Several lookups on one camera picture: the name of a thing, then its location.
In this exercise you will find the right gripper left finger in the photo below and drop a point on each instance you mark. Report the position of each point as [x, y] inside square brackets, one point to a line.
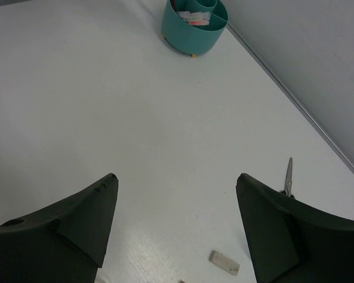
[63, 242]

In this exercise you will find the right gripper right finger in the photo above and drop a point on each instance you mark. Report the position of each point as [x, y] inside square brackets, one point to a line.
[290, 241]

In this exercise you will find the pink pen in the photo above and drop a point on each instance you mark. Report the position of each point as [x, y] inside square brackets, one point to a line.
[194, 16]

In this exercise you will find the orange red pen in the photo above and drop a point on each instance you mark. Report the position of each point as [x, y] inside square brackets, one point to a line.
[198, 22]

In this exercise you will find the lower black scissors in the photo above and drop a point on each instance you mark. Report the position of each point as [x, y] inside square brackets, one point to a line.
[288, 180]

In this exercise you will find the white eraser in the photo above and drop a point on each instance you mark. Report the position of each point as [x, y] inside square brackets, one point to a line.
[224, 262]

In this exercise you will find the teal divided pen holder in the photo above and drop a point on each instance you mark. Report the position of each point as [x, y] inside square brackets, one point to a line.
[193, 39]

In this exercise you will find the aluminium table frame rail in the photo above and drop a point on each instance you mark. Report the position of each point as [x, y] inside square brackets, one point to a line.
[291, 96]

